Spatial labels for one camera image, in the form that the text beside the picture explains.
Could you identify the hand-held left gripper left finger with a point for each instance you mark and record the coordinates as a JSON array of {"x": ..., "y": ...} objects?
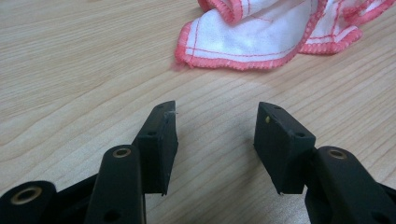
[{"x": 158, "y": 146}]

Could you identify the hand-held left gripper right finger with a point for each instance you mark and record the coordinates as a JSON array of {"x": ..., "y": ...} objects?
[{"x": 281, "y": 149}]

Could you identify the white cloth with red trim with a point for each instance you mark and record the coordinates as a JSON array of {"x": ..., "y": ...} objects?
[{"x": 249, "y": 34}]

